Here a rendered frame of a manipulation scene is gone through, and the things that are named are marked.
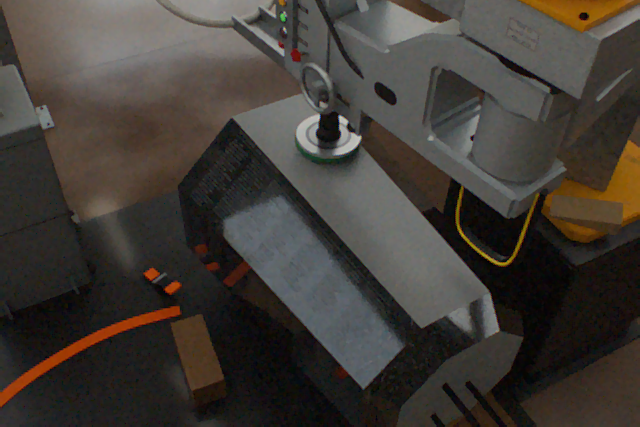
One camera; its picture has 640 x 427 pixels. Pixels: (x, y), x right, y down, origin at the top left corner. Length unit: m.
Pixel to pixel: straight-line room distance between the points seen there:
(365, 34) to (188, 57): 2.54
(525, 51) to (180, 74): 2.92
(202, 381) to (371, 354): 0.81
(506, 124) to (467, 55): 0.17
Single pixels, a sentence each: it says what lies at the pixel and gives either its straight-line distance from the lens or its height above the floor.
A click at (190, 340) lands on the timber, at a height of 0.14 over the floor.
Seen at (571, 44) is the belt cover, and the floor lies 1.64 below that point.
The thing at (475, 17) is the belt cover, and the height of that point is 1.60.
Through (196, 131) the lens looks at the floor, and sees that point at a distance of 3.63.
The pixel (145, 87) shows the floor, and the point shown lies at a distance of 3.99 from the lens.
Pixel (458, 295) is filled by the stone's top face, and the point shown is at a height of 0.80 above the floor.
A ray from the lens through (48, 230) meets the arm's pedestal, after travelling 2.74.
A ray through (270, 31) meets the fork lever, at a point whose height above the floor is 1.06.
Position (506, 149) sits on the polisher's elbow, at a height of 1.32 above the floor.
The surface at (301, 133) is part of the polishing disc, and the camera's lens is 2.24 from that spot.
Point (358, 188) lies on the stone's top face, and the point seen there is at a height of 0.80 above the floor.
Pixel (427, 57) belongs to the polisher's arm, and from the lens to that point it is 1.60.
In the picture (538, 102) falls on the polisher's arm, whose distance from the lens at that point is 1.43.
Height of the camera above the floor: 2.28
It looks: 44 degrees down
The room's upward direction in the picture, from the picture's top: 2 degrees clockwise
